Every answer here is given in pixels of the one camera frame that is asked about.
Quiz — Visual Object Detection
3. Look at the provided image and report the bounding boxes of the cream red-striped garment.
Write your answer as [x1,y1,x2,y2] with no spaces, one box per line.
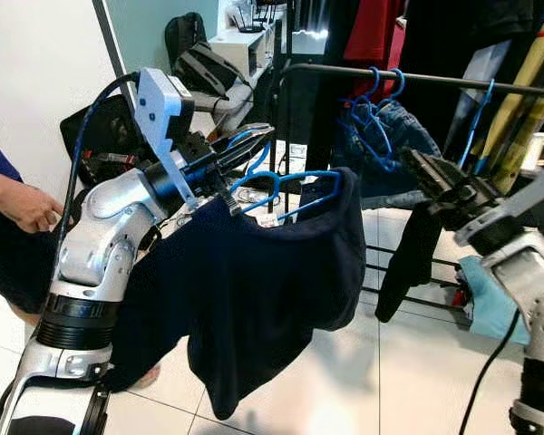
[485,0,544,173]

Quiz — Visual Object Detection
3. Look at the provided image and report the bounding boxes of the person in blue shirt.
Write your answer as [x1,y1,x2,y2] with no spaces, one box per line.
[0,122,164,391]

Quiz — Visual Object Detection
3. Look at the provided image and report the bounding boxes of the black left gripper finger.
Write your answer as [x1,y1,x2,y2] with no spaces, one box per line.
[219,145,273,179]
[213,125,275,157]

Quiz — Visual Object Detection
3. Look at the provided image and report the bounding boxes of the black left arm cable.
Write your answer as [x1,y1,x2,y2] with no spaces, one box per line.
[59,72,141,246]

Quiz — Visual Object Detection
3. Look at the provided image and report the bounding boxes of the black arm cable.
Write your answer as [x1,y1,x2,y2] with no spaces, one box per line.
[458,308,527,435]
[59,72,141,246]

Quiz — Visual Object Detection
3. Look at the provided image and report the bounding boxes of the red hanging garment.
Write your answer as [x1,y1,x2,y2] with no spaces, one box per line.
[345,0,409,96]

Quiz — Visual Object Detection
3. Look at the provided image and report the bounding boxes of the grey and black bag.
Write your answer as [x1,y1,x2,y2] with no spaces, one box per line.
[172,41,255,114]

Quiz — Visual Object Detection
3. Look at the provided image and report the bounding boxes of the light blue shirt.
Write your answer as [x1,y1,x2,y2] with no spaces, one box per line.
[462,41,513,128]

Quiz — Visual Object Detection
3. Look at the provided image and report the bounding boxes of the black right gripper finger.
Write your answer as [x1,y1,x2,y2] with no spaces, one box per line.
[415,150,472,187]
[402,154,441,205]

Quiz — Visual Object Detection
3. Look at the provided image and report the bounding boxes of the light blue towel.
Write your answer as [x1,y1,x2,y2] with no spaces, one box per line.
[458,256,531,345]

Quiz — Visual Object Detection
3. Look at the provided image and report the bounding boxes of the navy blue t-shirt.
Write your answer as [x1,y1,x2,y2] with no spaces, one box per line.
[104,168,368,421]

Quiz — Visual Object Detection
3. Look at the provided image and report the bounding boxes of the black trousers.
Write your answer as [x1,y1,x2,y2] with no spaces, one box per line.
[374,91,491,323]

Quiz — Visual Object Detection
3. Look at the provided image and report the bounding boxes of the black metal clothes rack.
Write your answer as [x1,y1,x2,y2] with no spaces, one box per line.
[277,0,544,318]

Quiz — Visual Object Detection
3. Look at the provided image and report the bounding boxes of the blue denim shorts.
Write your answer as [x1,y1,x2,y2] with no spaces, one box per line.
[340,98,441,196]

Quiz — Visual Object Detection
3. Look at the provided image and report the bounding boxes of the blue plastic hanger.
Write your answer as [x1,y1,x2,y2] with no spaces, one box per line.
[345,66,391,169]
[227,127,343,223]
[458,80,495,173]
[358,68,407,173]

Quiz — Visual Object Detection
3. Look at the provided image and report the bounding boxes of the black backpack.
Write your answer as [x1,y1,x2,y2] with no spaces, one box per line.
[163,11,209,69]

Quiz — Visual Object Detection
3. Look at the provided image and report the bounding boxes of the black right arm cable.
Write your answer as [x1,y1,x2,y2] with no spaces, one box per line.
[458,308,527,435]

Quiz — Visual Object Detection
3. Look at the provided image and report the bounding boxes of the black hanging garment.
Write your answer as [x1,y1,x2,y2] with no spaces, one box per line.
[399,0,544,137]

